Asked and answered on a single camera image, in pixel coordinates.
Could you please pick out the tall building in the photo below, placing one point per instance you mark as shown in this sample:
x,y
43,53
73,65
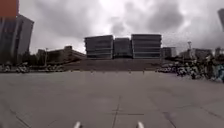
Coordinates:
x,y
15,36

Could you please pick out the dark layered building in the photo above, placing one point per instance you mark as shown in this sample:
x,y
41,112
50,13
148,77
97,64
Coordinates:
x,y
100,46

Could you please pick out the row of parked bicycles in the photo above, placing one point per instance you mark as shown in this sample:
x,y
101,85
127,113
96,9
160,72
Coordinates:
x,y
26,68
196,70

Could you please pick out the row of buildings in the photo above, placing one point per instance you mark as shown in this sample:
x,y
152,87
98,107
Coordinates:
x,y
200,53

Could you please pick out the low building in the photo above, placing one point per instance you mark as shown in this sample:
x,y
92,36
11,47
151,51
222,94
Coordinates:
x,y
63,55

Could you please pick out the robot's own part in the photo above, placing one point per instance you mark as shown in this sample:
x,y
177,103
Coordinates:
x,y
140,125
77,125

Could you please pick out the lamp pole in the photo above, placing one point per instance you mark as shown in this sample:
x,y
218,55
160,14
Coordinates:
x,y
189,50

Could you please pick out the grey concrete paved plaza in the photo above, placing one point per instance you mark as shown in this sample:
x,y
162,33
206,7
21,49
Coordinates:
x,y
110,93

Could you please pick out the wide grey stone steps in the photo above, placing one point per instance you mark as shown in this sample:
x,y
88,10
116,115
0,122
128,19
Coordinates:
x,y
113,65

